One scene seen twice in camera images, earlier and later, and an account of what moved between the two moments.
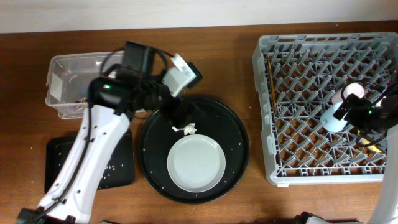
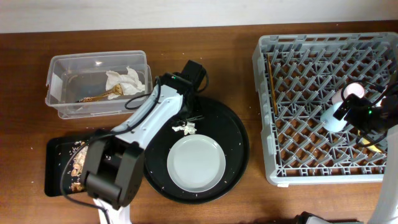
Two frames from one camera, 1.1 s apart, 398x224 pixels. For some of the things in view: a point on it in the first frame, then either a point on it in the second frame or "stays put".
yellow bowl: (365, 141) stays put
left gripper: (172, 114) → (196, 114)
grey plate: (196, 163) stays put
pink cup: (339, 96) stays put
